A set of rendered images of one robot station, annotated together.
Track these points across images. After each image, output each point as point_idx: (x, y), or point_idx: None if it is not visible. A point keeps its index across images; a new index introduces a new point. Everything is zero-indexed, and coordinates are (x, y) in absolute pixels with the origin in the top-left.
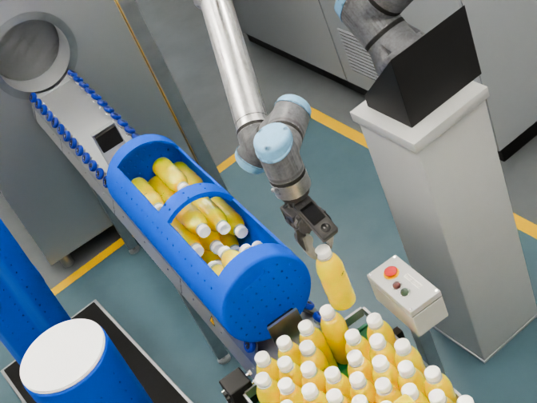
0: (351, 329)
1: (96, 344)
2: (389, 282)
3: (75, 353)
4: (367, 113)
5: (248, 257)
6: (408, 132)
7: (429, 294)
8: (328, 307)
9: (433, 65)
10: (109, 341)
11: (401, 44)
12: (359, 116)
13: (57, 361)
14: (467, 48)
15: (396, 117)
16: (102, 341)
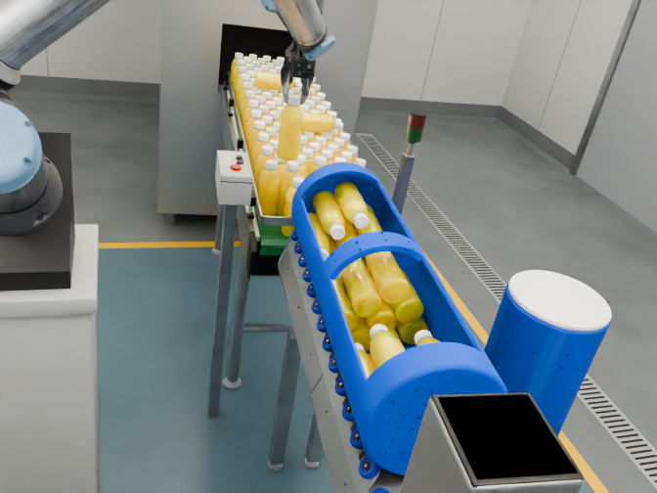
0: (291, 164)
1: (518, 285)
2: (242, 166)
3: (542, 289)
4: (84, 281)
5: (345, 165)
6: (83, 236)
7: (226, 152)
8: (296, 179)
9: None
10: (505, 293)
11: None
12: (95, 285)
13: (563, 292)
14: None
15: (73, 245)
16: (510, 284)
